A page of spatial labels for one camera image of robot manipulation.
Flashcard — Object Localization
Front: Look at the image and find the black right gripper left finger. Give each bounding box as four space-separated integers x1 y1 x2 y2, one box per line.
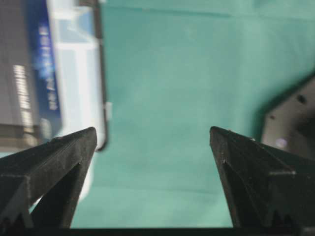
0 127 97 229

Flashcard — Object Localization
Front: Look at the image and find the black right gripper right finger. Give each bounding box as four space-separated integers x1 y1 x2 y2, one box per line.
209 126 315 229

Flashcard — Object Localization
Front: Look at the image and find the black realsense box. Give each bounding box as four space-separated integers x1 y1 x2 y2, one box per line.
0 0 62 151

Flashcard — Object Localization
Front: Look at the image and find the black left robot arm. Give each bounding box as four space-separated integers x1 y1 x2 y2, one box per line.
261 77 315 159

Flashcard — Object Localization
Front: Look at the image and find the clear plastic storage case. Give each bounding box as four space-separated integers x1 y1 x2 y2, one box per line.
47 0 108 152

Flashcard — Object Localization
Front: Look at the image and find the green table mat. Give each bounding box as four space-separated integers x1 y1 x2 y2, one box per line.
72 0 315 228

